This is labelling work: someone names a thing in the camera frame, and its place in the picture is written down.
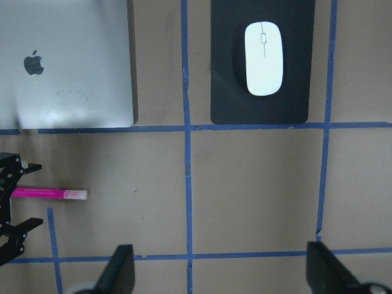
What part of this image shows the pink marker pen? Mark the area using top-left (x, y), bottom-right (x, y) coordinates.
top-left (12, 187), bottom-right (88, 200)

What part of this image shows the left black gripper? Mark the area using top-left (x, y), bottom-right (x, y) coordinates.
top-left (1, 153), bottom-right (43, 266)

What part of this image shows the black mousepad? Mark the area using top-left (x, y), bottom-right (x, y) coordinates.
top-left (211, 1), bottom-right (315, 124)

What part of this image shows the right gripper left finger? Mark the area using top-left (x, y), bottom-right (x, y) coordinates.
top-left (93, 244), bottom-right (135, 294)

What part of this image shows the silver laptop notebook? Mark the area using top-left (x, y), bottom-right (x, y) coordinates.
top-left (1, 1), bottom-right (134, 129)

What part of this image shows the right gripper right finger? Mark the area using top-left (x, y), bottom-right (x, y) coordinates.
top-left (306, 241), bottom-right (362, 294)

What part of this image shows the white computer mouse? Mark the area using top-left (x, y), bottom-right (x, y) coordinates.
top-left (244, 21), bottom-right (284, 97)

